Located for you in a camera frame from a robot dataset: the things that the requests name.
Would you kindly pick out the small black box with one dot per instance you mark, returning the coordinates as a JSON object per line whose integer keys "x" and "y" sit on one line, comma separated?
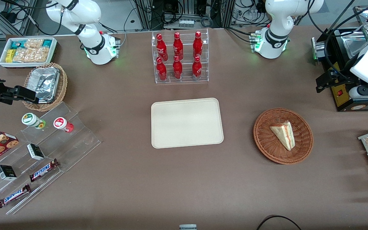
{"x": 6, "y": 172}
{"x": 35, "y": 151}

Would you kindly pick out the snickers bar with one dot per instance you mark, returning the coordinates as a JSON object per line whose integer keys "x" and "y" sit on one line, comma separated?
{"x": 14, "y": 195}
{"x": 43, "y": 170}

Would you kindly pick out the small grey device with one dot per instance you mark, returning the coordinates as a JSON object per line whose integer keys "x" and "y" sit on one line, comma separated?
{"x": 187, "y": 227}

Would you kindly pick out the white power strip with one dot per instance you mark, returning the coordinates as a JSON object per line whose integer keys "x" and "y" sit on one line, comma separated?
{"x": 186, "y": 23}

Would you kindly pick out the red cola bottle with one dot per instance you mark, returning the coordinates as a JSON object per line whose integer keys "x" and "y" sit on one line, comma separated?
{"x": 197, "y": 68}
{"x": 161, "y": 70}
{"x": 197, "y": 44}
{"x": 177, "y": 68}
{"x": 161, "y": 48}
{"x": 178, "y": 46}

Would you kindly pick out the teal snack packet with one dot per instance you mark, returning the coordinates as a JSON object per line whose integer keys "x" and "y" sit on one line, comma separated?
{"x": 17, "y": 43}

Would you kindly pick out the triangle sandwich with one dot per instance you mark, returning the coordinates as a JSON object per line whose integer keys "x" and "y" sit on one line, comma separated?
{"x": 284, "y": 135}

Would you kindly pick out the black countertop appliance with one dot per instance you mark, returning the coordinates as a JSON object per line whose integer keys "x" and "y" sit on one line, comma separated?
{"x": 342, "y": 102}

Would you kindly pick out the red lidded cup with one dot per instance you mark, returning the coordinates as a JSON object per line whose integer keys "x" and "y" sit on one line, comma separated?
{"x": 62, "y": 124}

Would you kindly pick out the brown wicker basket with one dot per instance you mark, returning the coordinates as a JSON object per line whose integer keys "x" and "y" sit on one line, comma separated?
{"x": 267, "y": 143}

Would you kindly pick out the clear acrylic stepped shelf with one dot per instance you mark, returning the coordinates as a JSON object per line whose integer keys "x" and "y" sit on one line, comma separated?
{"x": 75, "y": 140}

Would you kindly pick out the aluminium foil tray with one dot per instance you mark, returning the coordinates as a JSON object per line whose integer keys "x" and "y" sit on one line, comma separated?
{"x": 45, "y": 81}

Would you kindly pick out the yellow snack packet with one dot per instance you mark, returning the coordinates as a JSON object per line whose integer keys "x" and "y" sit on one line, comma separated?
{"x": 10, "y": 55}

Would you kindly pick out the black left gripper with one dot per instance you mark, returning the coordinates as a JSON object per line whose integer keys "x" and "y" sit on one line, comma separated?
{"x": 343, "y": 75}

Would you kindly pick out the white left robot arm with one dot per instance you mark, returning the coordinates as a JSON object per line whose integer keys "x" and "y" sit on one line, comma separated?
{"x": 275, "y": 19}

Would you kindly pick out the clear bag of crackers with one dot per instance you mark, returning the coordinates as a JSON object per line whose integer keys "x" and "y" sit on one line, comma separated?
{"x": 30, "y": 55}
{"x": 34, "y": 43}

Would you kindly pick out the light wicker basket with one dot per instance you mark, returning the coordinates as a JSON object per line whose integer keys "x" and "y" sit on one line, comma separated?
{"x": 63, "y": 83}

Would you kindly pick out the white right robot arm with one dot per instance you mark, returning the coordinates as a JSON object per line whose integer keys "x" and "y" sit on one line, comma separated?
{"x": 85, "y": 19}

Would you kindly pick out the green lidded cup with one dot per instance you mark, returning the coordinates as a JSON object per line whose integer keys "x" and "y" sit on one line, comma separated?
{"x": 32, "y": 120}

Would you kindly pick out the aluminium frame rack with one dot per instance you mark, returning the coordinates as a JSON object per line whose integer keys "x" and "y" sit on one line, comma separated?
{"x": 145, "y": 14}

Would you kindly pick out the white snack bin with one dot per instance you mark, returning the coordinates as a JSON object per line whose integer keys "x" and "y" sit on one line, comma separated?
{"x": 2, "y": 60}

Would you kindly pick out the clear acrylic bottle rack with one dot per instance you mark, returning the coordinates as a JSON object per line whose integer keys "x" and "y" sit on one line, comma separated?
{"x": 185, "y": 81}

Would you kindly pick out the beige plastic tray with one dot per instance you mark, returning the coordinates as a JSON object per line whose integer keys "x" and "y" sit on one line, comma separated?
{"x": 187, "y": 123}

